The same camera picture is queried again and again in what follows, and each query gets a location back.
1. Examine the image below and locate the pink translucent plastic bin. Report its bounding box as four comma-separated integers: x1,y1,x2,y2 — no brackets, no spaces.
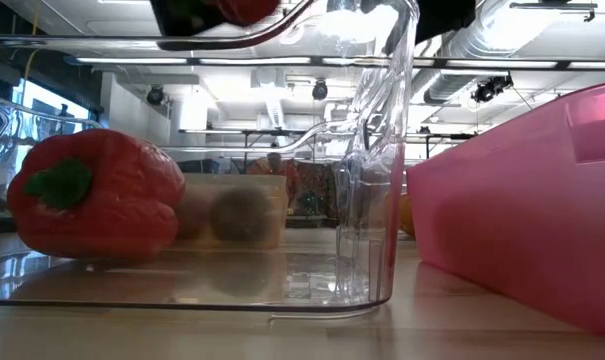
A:
405,79,605,342

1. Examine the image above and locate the black ceiling spotlight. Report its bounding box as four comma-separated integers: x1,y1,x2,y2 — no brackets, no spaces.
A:
145,84,166,107
311,78,330,102

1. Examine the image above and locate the dark purple toy fruit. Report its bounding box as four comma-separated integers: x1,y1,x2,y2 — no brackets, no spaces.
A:
210,187,276,245

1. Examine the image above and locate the silver ventilation duct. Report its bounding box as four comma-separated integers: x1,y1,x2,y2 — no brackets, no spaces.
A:
421,0,538,106

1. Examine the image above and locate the long ceiling light fixture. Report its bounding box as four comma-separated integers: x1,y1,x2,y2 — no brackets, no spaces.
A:
64,55,605,71

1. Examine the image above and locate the large clear plastic bin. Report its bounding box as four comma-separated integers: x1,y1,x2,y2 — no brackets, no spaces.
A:
0,0,421,321

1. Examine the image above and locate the black ceiling-mounted device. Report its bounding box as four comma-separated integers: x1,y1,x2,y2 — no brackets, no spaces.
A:
470,73,515,104

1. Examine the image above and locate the person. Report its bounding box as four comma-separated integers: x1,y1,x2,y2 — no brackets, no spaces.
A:
246,151,303,206

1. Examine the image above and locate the red toy bell pepper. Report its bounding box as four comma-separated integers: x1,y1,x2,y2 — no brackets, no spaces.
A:
6,128,187,262
214,0,283,28

